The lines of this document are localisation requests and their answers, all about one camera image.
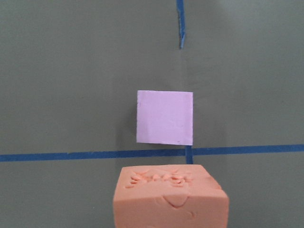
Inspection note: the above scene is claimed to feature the orange foam block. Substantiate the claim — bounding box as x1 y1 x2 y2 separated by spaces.
113 164 229 228

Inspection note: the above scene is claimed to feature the light pink foam block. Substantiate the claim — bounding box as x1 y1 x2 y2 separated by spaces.
136 90 193 146

